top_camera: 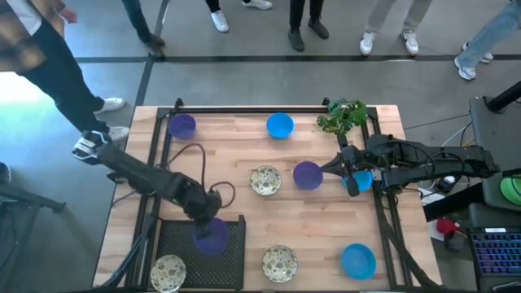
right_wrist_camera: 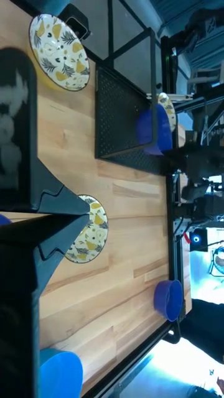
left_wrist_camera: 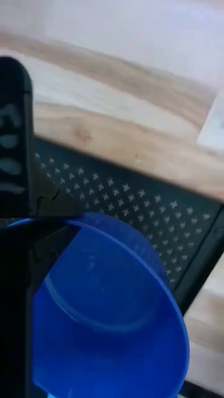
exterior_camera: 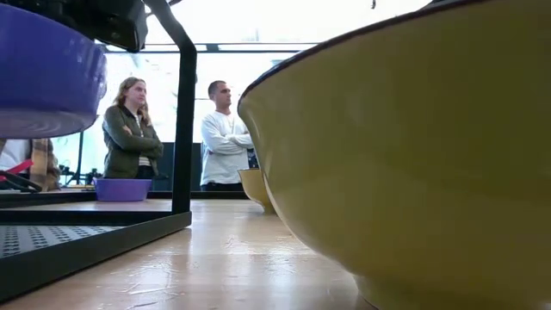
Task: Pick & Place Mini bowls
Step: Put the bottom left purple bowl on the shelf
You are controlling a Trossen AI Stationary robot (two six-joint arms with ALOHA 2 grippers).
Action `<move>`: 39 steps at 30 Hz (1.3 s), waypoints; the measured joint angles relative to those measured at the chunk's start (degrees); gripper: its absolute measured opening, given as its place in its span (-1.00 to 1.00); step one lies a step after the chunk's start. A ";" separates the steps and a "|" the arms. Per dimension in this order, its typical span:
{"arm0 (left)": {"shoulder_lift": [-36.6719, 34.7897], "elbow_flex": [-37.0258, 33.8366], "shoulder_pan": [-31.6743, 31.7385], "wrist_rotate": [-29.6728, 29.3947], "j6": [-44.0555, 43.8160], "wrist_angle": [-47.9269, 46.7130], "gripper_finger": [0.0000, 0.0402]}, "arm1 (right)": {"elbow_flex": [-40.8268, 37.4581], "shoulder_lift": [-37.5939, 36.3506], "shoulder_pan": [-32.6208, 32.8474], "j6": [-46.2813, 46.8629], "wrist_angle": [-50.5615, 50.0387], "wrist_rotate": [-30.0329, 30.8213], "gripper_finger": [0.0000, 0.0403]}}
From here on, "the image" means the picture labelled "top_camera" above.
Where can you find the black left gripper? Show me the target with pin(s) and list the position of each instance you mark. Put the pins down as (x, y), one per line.
(201, 205)

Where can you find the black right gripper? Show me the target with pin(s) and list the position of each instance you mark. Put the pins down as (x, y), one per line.
(354, 160)

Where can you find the purple plastic bowl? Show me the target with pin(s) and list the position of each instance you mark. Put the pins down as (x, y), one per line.
(307, 177)
(182, 127)
(217, 244)

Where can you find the blue plastic bowl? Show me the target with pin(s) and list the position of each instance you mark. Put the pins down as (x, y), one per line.
(364, 181)
(280, 126)
(358, 262)

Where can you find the yellow leaf-patterned ceramic bowl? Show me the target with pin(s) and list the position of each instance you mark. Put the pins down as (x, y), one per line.
(279, 264)
(265, 181)
(168, 273)

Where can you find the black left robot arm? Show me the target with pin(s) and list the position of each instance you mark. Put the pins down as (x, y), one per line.
(142, 175)

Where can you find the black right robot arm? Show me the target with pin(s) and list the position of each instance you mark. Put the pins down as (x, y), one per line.
(447, 160)

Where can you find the green potted plant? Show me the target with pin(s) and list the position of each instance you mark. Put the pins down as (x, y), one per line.
(344, 116)

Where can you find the white power adapter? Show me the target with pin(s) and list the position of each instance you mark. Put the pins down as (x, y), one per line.
(448, 180)

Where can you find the red object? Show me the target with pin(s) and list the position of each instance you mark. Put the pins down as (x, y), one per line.
(445, 226)

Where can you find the person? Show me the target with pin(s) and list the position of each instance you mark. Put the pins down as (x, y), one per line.
(380, 16)
(138, 22)
(488, 36)
(296, 38)
(220, 20)
(53, 77)

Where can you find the green round object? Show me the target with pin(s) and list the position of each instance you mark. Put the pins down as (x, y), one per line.
(512, 190)

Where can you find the black pole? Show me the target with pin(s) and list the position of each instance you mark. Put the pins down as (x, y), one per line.
(506, 97)

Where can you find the black aluminium table frame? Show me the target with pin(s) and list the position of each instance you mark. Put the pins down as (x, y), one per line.
(264, 110)

